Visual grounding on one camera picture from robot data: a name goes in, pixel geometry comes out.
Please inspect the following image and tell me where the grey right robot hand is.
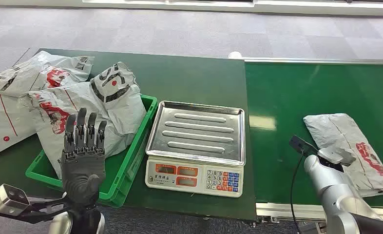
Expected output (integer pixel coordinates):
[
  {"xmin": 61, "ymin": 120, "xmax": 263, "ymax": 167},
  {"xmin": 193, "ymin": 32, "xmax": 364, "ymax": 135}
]
[{"xmin": 317, "ymin": 147, "xmax": 357, "ymax": 172}]

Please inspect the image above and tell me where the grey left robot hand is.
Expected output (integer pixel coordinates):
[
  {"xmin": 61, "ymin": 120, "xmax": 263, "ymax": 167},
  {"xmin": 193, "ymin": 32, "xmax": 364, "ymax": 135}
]
[{"xmin": 61, "ymin": 107, "xmax": 108, "ymax": 208}]

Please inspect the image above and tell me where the grey courier bag red logo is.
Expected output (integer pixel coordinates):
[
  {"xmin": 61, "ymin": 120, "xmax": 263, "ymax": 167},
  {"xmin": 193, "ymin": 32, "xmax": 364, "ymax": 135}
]
[{"xmin": 303, "ymin": 113, "xmax": 383, "ymax": 198}]

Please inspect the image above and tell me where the green conveyor belt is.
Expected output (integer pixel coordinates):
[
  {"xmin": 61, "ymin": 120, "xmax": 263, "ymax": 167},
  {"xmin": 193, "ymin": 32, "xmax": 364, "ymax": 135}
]
[{"xmin": 244, "ymin": 58, "xmax": 383, "ymax": 224}]

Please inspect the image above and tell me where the green plastic bin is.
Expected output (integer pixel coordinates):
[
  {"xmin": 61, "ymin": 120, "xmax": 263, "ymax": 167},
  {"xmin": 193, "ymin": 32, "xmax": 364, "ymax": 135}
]
[{"xmin": 25, "ymin": 94, "xmax": 158, "ymax": 208}]

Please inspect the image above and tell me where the crumpled courier bag red print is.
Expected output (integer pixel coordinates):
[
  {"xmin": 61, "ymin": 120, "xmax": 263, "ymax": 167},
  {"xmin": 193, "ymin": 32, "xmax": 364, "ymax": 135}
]
[{"xmin": 19, "ymin": 82, "xmax": 147, "ymax": 180}]

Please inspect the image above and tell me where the flat courier bag red stripe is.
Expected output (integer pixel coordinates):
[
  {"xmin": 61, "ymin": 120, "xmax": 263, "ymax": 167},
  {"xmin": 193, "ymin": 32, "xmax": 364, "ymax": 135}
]
[{"xmin": 0, "ymin": 93, "xmax": 39, "ymax": 159}]

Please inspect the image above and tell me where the grey courier bag black logo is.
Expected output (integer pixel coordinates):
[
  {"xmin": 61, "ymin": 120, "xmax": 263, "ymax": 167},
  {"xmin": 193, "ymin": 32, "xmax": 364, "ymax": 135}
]
[{"xmin": 90, "ymin": 62, "xmax": 138, "ymax": 104}]

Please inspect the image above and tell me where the courier bag with QR labels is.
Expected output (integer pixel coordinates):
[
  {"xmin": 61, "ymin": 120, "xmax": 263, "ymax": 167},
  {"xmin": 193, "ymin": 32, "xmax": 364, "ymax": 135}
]
[{"xmin": 0, "ymin": 50, "xmax": 95, "ymax": 98}]

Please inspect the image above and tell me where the white electronic scale steel tray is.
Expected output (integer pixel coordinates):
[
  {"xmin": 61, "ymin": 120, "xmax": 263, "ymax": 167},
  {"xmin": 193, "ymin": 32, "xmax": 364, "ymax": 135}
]
[{"xmin": 145, "ymin": 100, "xmax": 246, "ymax": 198}]

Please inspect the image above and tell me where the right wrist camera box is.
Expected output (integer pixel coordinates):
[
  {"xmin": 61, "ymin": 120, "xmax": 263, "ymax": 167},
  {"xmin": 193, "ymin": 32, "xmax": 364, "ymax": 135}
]
[{"xmin": 289, "ymin": 135, "xmax": 319, "ymax": 156}]

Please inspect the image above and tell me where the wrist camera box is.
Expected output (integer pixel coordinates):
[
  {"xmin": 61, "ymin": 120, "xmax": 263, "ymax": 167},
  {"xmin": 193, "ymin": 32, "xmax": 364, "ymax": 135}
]
[
  {"xmin": 289, "ymin": 135, "xmax": 319, "ymax": 156},
  {"xmin": 0, "ymin": 184, "xmax": 31, "ymax": 217}
]

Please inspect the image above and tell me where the black camera cable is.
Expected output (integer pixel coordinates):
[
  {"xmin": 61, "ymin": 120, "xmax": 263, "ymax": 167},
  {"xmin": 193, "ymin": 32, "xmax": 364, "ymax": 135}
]
[{"xmin": 289, "ymin": 148, "xmax": 306, "ymax": 234}]

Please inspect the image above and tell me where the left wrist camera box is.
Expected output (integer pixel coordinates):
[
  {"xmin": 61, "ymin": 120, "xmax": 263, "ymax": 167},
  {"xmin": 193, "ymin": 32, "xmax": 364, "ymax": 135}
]
[{"xmin": 0, "ymin": 184, "xmax": 31, "ymax": 217}]

